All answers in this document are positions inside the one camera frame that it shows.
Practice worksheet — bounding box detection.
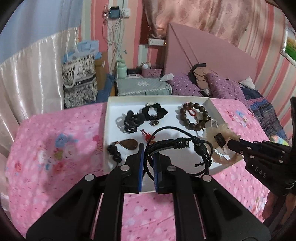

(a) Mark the cream fabric scrunchie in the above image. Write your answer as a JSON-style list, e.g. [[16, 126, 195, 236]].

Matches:
[[203, 120, 243, 166]]

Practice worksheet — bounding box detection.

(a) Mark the brown wooden bead bracelet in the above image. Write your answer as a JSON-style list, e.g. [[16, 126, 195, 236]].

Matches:
[[179, 101, 212, 132]]

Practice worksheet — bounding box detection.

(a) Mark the black braided cord bracelet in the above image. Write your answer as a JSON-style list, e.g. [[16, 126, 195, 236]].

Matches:
[[142, 126, 215, 183]]

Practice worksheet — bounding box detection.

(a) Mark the black scrunchie with bell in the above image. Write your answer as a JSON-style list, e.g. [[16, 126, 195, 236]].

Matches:
[[142, 103, 168, 126]]

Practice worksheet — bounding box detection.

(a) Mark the red knot charm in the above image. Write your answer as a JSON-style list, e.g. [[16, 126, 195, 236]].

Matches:
[[140, 130, 155, 143]]

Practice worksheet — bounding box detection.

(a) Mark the brown teardrop stone pendant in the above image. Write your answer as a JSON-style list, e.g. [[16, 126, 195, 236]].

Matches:
[[107, 138, 138, 164]]

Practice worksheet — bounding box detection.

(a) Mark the black plastic hair claw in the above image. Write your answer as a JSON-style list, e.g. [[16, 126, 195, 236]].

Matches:
[[115, 110, 145, 133]]

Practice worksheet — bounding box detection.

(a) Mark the dark blue patterned blanket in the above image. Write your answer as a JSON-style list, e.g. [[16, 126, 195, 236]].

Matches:
[[239, 77, 288, 142]]

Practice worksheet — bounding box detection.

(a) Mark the white shallow cardboard tray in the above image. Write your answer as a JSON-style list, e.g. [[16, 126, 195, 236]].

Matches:
[[103, 95, 229, 193]]

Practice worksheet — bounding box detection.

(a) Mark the pink floral bedspread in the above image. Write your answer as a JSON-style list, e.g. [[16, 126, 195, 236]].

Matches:
[[6, 98, 269, 240]]

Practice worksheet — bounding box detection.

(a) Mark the purple dotted pillow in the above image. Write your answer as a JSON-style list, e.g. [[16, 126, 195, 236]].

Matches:
[[168, 72, 246, 102]]

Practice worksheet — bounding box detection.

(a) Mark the framed landscape picture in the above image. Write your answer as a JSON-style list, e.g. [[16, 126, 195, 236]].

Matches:
[[280, 24, 296, 66]]

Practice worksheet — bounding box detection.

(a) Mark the green covered nightstand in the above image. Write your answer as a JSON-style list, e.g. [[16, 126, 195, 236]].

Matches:
[[115, 78, 172, 96]]

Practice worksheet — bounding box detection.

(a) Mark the pink padded headboard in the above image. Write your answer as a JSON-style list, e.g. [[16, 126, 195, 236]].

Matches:
[[164, 23, 257, 82]]

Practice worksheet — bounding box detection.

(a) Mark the pink plastic basket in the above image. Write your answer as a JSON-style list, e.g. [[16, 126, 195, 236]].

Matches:
[[142, 68, 162, 78]]

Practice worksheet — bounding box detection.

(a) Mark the pink patterned window curtain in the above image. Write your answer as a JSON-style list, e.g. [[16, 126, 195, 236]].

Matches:
[[143, 1, 272, 46]]

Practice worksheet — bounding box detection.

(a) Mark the black white patterned tote bag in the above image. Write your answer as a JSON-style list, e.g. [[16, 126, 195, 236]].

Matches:
[[61, 54, 98, 108]]

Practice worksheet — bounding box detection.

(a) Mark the white power strip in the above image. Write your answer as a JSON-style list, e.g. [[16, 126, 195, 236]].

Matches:
[[148, 38, 166, 46]]

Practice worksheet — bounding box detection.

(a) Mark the green thermos bottle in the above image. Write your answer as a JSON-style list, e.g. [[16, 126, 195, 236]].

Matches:
[[116, 59, 127, 78]]

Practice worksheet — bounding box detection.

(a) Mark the cream satin curtain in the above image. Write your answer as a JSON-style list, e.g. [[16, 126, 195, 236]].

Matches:
[[1, 27, 79, 210]]

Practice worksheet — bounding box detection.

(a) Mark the light blue paper bag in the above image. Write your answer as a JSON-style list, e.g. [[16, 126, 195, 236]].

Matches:
[[62, 40, 102, 63]]

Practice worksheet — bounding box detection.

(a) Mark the wall socket with chargers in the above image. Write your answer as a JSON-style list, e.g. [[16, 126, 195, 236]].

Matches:
[[103, 5, 130, 58]]

